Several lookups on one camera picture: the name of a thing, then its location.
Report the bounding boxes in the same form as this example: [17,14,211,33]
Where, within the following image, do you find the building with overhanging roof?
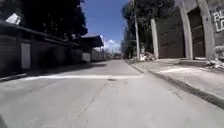
[79,34,106,63]

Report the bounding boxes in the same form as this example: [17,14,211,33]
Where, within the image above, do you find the pile of rubble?
[139,51,157,63]

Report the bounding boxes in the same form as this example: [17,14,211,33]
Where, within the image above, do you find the grey concrete road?
[0,59,224,128]

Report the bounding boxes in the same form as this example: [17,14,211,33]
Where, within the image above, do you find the tall utility pole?
[132,0,141,61]

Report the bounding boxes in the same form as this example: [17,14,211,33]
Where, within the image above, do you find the dark green trees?
[120,0,176,60]

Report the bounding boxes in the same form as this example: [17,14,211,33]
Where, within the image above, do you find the raised concrete sidewalk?
[129,58,224,110]

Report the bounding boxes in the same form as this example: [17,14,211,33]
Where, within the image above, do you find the large dark tree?
[0,0,89,42]

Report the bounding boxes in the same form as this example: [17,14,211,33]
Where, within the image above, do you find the pale rubble pile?
[205,58,224,70]

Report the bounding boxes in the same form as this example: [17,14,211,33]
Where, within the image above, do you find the long dark wall with roof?
[0,20,84,79]

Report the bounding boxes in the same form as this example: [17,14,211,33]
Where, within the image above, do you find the grey concrete wall with gates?
[149,0,224,62]

